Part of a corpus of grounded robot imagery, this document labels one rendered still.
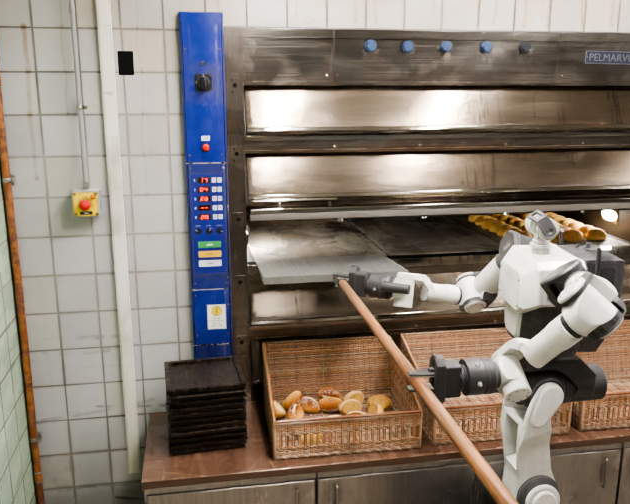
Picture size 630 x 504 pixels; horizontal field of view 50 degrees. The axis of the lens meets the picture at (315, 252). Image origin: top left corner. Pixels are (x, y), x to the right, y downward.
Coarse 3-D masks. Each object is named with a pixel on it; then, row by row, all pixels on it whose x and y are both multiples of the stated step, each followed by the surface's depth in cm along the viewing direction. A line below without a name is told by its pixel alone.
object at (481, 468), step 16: (368, 320) 203; (384, 336) 189; (400, 352) 178; (400, 368) 171; (416, 384) 160; (432, 400) 151; (448, 416) 143; (448, 432) 139; (464, 448) 131; (480, 464) 125; (480, 480) 124; (496, 480) 120; (496, 496) 117; (512, 496) 116
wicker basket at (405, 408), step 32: (288, 352) 284; (320, 352) 286; (352, 352) 288; (384, 352) 290; (288, 384) 284; (320, 384) 285; (352, 384) 287; (384, 384) 289; (320, 416) 275; (352, 416) 245; (384, 416) 247; (416, 416) 249; (288, 448) 244; (320, 448) 246; (352, 448) 251; (384, 448) 250
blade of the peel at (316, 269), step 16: (336, 256) 289; (352, 256) 289; (368, 256) 289; (384, 256) 289; (272, 272) 265; (288, 272) 265; (304, 272) 265; (320, 272) 265; (336, 272) 265; (384, 272) 256
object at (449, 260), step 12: (468, 252) 298; (480, 252) 298; (492, 252) 298; (612, 252) 305; (624, 252) 306; (252, 264) 278; (408, 264) 289; (420, 264) 290; (432, 264) 291; (444, 264) 292; (456, 264) 293
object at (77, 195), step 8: (72, 192) 251; (80, 192) 252; (88, 192) 252; (96, 192) 252; (72, 200) 252; (80, 200) 252; (88, 200) 252; (96, 200) 253; (72, 208) 253; (80, 208) 253; (96, 208) 254; (80, 216) 254; (88, 216) 254; (96, 216) 255
